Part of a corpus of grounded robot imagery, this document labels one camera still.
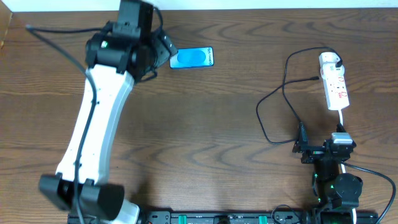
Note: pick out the white USB charger adapter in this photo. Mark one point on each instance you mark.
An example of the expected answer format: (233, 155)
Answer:
(330, 65)

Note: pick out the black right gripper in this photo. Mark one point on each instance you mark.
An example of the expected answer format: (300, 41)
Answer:
(315, 149)

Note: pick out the blue Galaxy smartphone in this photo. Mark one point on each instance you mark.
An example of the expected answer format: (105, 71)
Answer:
(193, 58)

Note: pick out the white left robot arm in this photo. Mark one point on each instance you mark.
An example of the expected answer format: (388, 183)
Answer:
(120, 55)

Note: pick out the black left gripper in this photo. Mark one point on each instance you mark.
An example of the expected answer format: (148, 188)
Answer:
(165, 45)

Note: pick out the white power strip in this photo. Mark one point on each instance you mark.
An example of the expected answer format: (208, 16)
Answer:
(336, 93)

